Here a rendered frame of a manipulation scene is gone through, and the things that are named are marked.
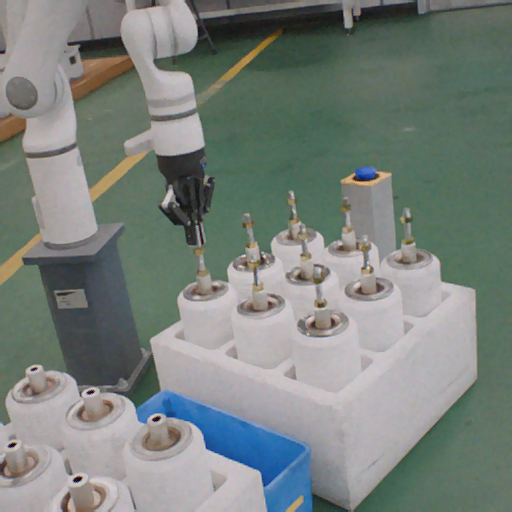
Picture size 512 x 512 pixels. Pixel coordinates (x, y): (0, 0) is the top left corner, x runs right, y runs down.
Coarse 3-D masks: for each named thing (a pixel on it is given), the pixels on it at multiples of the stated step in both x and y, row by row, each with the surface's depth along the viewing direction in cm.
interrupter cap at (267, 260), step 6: (264, 252) 134; (240, 258) 133; (246, 258) 133; (264, 258) 132; (270, 258) 131; (234, 264) 131; (240, 264) 131; (246, 264) 131; (264, 264) 129; (270, 264) 129; (240, 270) 129; (246, 270) 128
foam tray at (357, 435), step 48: (432, 336) 118; (192, 384) 123; (240, 384) 114; (288, 384) 108; (384, 384) 109; (432, 384) 121; (288, 432) 111; (336, 432) 104; (384, 432) 111; (336, 480) 108
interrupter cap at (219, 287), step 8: (216, 280) 126; (224, 280) 125; (192, 288) 124; (216, 288) 124; (224, 288) 123; (184, 296) 122; (192, 296) 122; (200, 296) 121; (208, 296) 121; (216, 296) 120
